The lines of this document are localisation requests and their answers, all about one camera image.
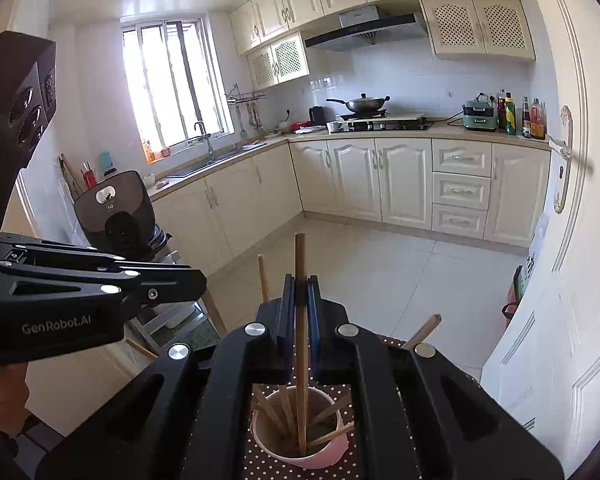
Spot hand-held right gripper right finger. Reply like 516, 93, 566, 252
305, 274, 566, 480

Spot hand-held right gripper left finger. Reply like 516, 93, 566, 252
35, 274, 297, 480

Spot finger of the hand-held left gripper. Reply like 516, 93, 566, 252
9, 269, 208, 321
0, 234, 142, 284

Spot slender wooden chopstick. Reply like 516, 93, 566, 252
252, 386, 288, 435
307, 422, 356, 448
126, 338, 159, 361
257, 254, 297, 438
310, 314, 443, 428
294, 232, 310, 458

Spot pink cup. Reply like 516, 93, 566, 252
250, 385, 355, 471

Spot person's left hand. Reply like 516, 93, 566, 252
0, 360, 32, 436

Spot steel storage rack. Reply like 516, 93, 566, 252
125, 247, 221, 356

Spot black air fryer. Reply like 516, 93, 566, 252
74, 170, 167, 261

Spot steel kitchen sink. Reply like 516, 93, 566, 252
167, 142, 268, 178

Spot chrome sink faucet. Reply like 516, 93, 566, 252
194, 121, 216, 161

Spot cream base kitchen cabinets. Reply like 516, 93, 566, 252
147, 137, 552, 276

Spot kitchen window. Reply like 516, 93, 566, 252
120, 17, 236, 153

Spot gas stove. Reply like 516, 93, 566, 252
327, 111, 428, 134

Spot steel wok with lid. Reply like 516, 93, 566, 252
326, 92, 391, 115

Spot kitchen countertop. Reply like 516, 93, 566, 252
147, 122, 553, 196

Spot white panel door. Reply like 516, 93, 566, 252
480, 0, 600, 476

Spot green kitchen appliance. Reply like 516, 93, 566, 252
461, 100, 498, 133

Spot black range hood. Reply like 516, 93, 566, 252
304, 4, 428, 52

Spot wall utensil rack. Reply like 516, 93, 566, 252
225, 84, 267, 136

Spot metal door handle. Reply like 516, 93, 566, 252
549, 105, 596, 213

